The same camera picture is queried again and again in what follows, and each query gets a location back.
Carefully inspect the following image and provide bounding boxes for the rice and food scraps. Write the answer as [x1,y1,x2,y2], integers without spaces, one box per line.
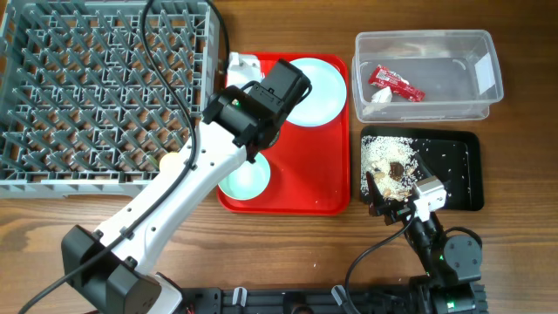
[361,136,419,201]

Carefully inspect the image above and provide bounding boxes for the white napkin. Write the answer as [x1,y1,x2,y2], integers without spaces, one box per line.
[371,86,392,104]

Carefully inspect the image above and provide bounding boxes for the red snack wrapper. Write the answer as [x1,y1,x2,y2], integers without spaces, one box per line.
[368,65,425,102]

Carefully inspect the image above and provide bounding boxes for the yellow plastic cup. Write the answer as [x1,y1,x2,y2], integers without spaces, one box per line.
[160,152,181,174]

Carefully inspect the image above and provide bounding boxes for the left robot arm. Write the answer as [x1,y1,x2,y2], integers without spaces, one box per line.
[61,59,312,313]

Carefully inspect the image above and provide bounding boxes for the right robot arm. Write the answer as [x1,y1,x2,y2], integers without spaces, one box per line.
[365,154,488,313]

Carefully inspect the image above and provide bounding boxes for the black rectangular waste tray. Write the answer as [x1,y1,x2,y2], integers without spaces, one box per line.
[360,126,485,211]

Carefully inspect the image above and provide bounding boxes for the clear plastic waste bin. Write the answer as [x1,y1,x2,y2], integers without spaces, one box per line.
[351,30,504,123]

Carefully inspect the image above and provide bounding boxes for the grey plastic dishwasher rack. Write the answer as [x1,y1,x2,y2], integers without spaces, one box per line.
[1,1,221,199]

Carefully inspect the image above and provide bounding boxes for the red plastic serving tray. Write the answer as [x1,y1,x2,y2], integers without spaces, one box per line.
[217,52,350,215]

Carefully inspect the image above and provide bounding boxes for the large light blue plate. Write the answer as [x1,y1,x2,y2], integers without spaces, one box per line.
[287,58,347,127]

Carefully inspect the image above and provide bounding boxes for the green saucer plate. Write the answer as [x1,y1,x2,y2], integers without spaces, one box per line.
[218,153,271,201]

